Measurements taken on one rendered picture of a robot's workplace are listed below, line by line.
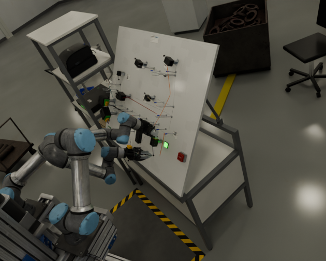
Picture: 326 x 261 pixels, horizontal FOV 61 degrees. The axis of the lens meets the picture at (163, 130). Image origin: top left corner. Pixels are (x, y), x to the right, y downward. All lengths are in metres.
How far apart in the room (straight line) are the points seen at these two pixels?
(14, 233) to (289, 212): 2.18
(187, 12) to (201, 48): 4.52
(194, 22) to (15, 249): 5.49
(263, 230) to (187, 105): 1.42
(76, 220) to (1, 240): 0.36
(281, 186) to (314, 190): 0.29
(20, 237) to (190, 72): 1.33
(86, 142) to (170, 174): 0.80
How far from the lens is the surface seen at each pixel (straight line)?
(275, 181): 3.02
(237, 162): 2.29
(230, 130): 2.12
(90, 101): 2.92
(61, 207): 1.61
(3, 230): 1.62
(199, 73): 1.76
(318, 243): 2.72
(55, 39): 2.47
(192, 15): 6.28
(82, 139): 1.39
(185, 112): 1.84
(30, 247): 1.75
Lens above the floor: 2.42
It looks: 38 degrees down
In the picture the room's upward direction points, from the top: 23 degrees counter-clockwise
